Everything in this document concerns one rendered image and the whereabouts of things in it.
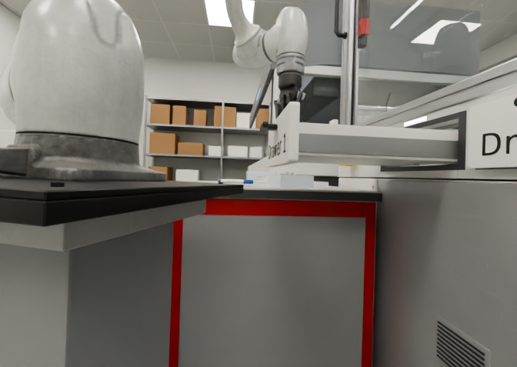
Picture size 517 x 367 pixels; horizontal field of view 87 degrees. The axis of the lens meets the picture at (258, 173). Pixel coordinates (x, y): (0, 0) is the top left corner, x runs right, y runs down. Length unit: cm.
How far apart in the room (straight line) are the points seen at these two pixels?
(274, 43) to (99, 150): 68
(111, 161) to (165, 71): 496
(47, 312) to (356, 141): 51
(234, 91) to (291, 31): 422
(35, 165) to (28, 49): 15
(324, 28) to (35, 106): 147
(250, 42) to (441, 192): 70
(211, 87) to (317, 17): 364
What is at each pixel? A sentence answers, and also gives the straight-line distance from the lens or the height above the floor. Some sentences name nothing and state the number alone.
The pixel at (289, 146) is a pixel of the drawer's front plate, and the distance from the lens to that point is 48.
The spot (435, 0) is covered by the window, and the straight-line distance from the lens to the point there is 84.
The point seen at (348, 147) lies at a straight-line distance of 54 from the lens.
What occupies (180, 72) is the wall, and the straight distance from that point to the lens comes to 529.
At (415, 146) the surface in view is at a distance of 60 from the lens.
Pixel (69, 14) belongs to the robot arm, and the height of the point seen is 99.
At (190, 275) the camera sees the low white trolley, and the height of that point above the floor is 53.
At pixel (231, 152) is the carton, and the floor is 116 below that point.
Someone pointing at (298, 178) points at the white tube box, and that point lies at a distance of 89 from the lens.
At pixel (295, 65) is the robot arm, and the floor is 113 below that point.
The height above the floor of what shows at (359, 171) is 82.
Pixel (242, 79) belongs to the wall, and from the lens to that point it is 518.
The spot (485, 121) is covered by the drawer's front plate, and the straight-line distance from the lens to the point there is 60.
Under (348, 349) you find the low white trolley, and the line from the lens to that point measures 93.
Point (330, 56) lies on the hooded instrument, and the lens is 164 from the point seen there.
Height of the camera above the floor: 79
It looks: 1 degrees up
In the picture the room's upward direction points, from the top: 2 degrees clockwise
